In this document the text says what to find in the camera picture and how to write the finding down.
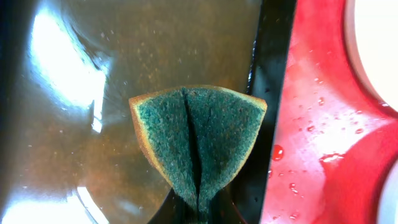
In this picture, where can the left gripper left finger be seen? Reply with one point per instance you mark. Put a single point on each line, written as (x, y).
(174, 210)

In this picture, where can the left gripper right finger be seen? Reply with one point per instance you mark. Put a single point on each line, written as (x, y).
(223, 211)

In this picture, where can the black water basin tray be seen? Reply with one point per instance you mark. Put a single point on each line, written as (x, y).
(69, 153)

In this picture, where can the red plastic tray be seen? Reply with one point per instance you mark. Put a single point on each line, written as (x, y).
(334, 145)

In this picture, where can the green yellow sponge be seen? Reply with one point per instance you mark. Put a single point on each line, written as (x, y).
(198, 137)

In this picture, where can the white plate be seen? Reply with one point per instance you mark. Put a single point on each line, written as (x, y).
(370, 31)
(387, 212)

